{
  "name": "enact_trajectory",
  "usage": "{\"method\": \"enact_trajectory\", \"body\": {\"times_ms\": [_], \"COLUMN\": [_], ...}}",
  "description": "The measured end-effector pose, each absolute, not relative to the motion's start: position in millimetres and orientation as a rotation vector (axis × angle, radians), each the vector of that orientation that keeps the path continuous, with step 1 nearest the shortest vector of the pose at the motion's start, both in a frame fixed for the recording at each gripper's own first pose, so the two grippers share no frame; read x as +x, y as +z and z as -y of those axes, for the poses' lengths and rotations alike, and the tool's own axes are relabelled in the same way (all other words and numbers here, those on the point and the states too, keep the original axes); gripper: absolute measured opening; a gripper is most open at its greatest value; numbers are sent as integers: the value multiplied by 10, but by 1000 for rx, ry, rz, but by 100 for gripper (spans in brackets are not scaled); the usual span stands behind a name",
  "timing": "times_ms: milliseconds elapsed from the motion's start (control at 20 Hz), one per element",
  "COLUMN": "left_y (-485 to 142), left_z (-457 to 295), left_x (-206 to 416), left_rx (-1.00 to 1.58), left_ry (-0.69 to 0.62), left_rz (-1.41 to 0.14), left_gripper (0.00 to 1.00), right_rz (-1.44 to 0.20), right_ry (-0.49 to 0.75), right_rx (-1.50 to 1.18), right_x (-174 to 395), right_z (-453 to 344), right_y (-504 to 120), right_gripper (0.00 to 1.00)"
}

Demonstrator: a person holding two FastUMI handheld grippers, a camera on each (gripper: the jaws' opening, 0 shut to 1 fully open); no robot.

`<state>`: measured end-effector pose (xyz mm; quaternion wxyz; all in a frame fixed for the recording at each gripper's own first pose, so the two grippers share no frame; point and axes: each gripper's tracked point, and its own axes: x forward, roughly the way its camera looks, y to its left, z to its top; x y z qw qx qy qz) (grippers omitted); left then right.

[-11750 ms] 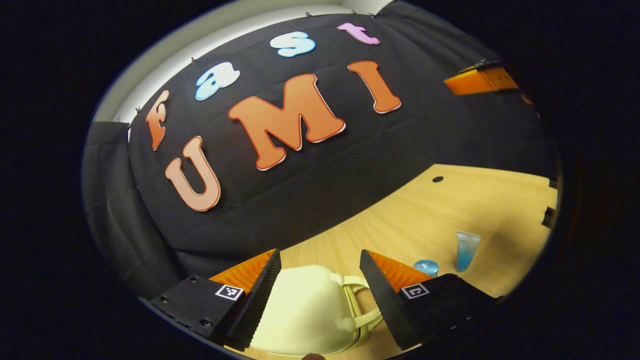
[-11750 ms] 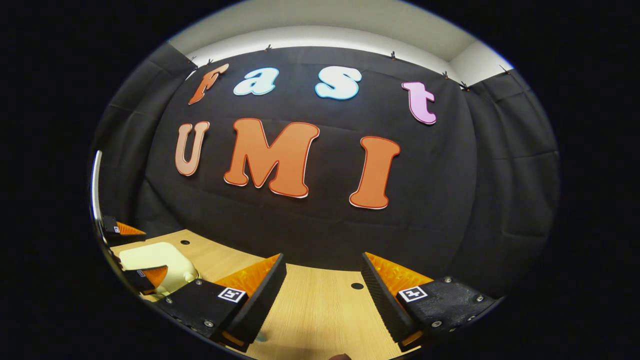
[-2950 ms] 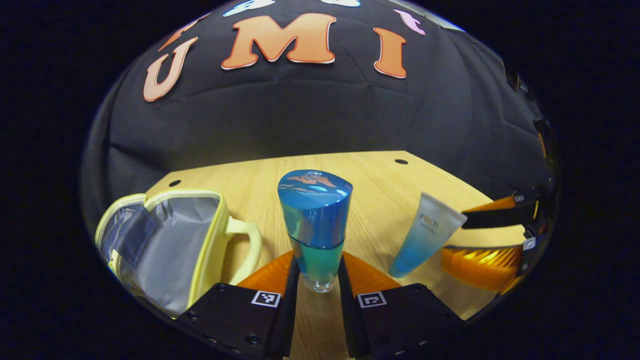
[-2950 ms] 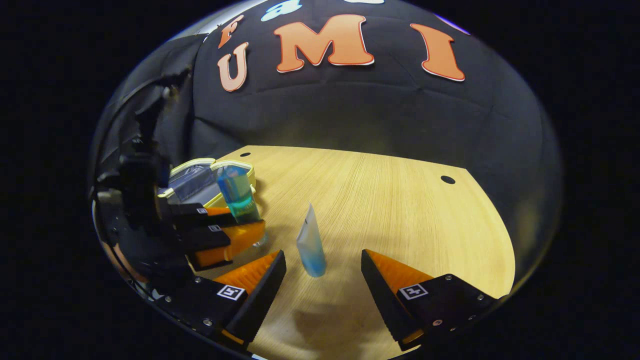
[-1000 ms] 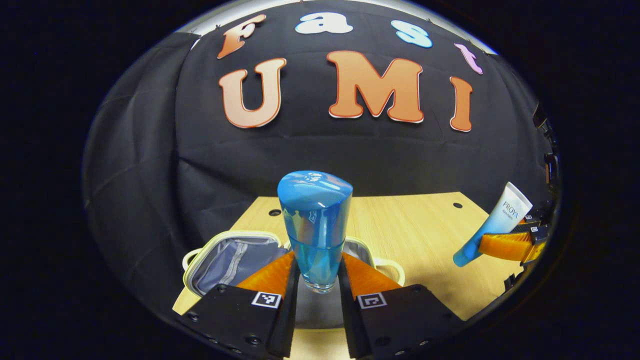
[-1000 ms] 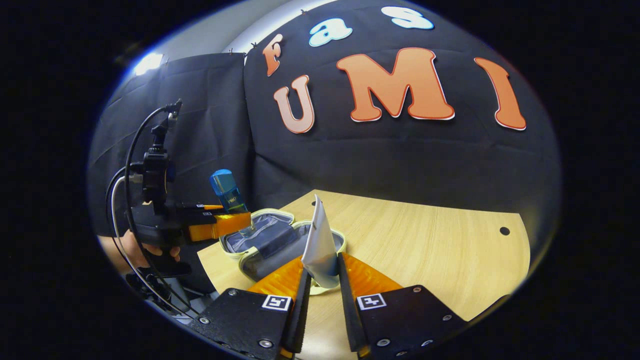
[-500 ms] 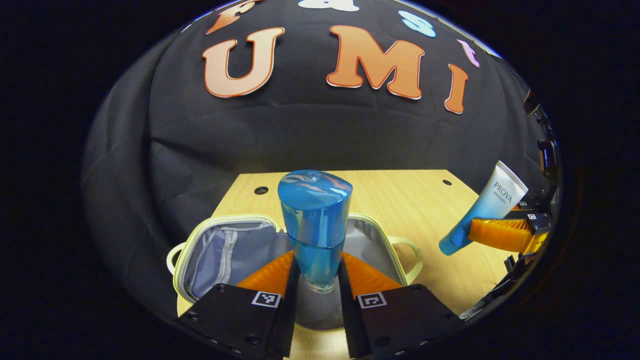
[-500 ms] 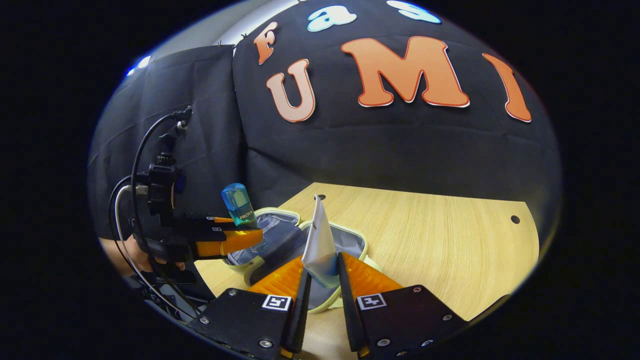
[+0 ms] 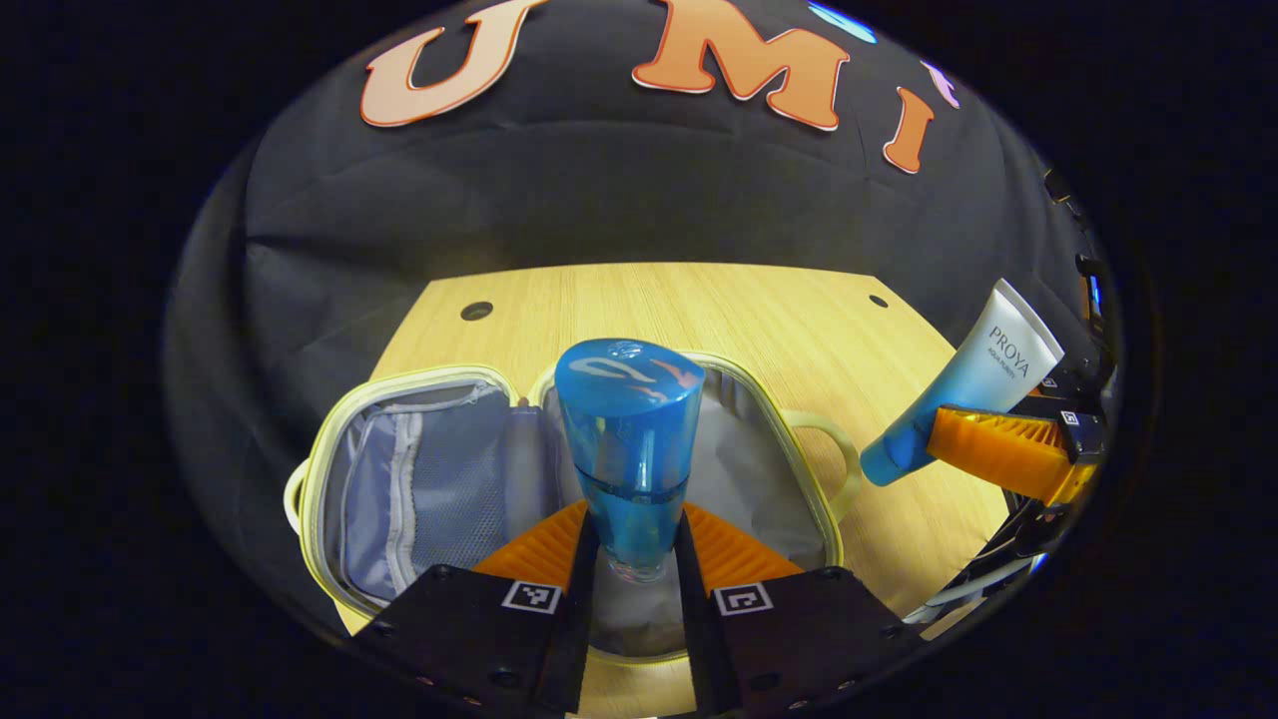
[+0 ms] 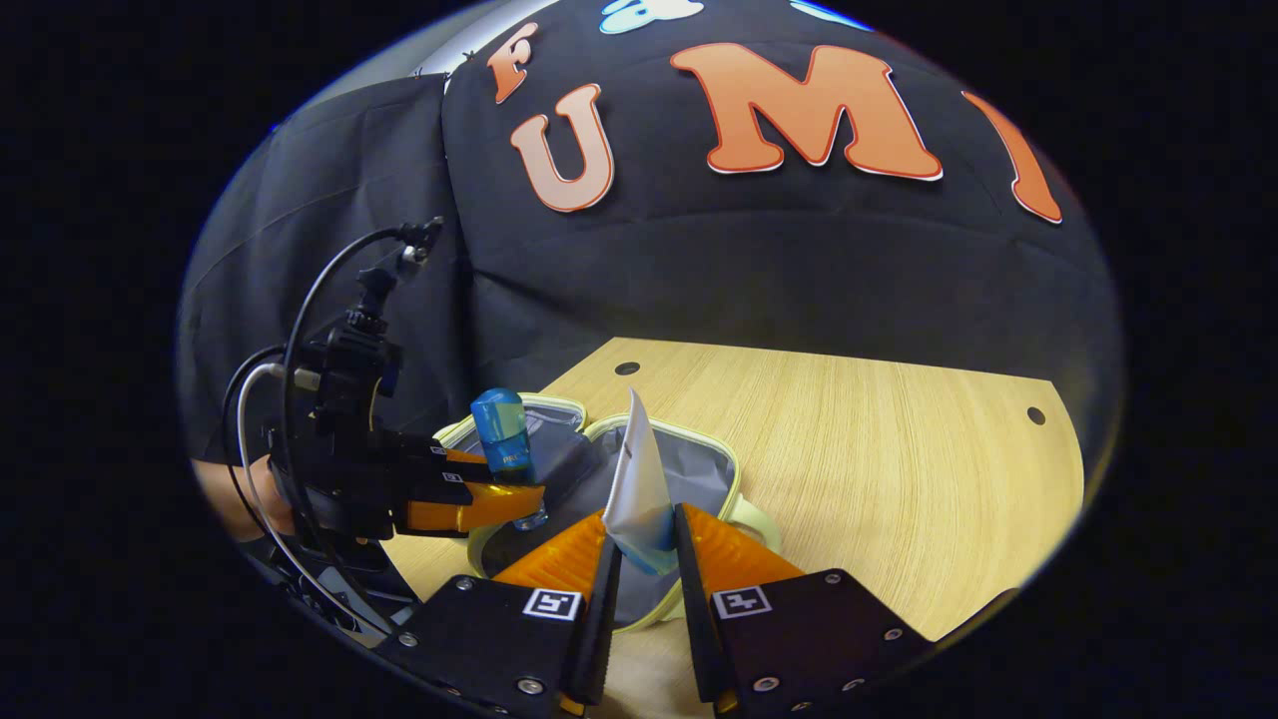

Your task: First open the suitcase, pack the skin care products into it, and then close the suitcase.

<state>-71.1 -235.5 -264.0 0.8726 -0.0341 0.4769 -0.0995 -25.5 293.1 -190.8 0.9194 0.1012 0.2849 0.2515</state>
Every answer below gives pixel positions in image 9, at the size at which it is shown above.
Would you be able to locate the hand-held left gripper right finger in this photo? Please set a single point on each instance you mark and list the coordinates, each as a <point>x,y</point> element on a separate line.
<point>699,629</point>

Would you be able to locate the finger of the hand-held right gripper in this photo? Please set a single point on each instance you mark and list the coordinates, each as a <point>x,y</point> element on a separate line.
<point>998,444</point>
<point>1058,387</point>

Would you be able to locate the black backdrop cloth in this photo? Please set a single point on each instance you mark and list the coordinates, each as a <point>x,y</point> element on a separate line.
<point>599,190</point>

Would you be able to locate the blue clear bottle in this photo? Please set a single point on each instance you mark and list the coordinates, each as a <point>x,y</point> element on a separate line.
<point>629,449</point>

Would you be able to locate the blue and white tube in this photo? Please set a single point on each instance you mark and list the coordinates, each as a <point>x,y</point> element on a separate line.
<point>983,374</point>

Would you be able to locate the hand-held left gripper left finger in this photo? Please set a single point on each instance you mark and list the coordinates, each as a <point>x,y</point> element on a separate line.
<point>577,629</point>

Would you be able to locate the pale yellow small suitcase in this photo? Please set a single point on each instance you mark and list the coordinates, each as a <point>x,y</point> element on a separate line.
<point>439,479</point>

